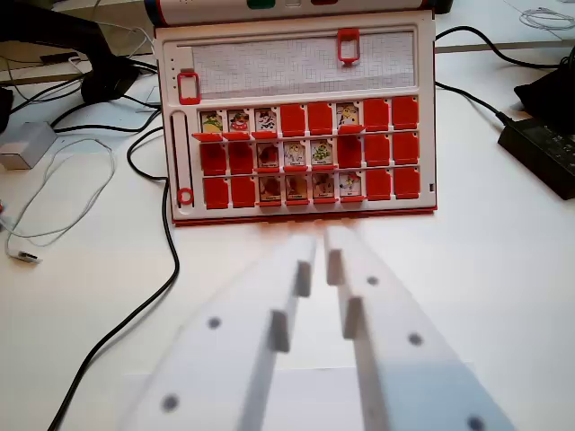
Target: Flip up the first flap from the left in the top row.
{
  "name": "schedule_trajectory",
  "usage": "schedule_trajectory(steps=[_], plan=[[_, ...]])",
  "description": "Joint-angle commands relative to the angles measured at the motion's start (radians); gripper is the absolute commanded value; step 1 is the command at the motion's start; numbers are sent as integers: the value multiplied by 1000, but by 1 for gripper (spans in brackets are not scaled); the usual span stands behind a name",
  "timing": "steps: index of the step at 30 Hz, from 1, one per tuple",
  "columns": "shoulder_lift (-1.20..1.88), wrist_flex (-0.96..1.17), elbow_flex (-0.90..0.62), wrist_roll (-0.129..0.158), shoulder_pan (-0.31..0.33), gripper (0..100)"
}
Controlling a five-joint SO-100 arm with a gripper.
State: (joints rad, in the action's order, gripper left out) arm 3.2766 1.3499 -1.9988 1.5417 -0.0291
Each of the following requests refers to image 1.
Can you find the red rimmed flap game board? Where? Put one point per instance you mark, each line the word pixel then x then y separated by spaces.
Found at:
pixel 296 67

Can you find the black stand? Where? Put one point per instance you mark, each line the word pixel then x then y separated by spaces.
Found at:
pixel 103 67

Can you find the black cloth bag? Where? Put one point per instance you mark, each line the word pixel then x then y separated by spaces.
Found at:
pixel 550 90

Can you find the small grey adapter box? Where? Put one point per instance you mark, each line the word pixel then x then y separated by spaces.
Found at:
pixel 24 143

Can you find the black power brick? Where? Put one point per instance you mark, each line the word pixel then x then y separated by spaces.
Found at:
pixel 543 152

